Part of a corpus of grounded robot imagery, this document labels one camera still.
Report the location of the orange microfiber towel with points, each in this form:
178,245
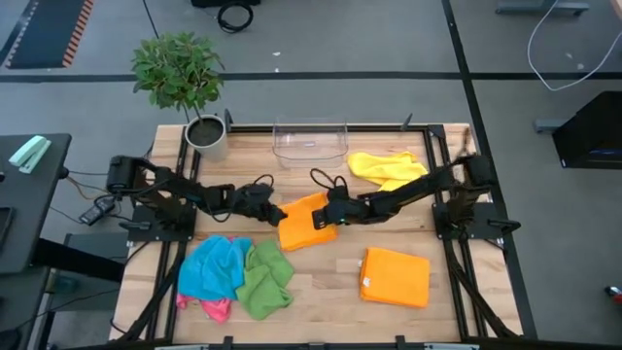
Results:
303,233
396,277

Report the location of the black box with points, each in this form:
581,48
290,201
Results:
226,2

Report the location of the pink microfiber towel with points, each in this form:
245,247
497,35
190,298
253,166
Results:
216,310

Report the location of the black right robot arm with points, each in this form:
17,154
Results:
413,187

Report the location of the green leafy plant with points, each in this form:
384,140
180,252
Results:
177,70

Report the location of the black cabinet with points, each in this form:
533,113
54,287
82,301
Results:
593,131

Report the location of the white plant pot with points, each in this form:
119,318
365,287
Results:
206,138

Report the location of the black desk foot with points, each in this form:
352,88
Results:
78,260

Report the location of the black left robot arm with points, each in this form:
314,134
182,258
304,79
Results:
184,187

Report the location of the blue microfiber towel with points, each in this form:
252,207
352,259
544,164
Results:
214,272

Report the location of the black orange-striped floor mat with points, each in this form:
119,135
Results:
46,31

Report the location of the yellow microfiber towel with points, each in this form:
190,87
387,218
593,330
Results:
386,170

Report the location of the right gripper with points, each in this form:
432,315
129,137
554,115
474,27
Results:
347,206

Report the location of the mint green stapler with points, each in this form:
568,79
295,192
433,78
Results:
29,153

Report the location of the black tablet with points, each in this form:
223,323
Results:
5,228

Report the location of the red object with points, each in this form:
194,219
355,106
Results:
614,291

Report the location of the green microfiber towel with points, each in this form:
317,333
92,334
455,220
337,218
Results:
265,287

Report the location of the grey metal table foot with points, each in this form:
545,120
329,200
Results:
539,7
546,125

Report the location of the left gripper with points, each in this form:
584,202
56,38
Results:
252,201

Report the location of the black power adapter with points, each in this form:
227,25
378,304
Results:
97,211

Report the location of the black side desk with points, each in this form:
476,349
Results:
29,219

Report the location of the clear plastic bin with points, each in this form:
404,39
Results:
311,143

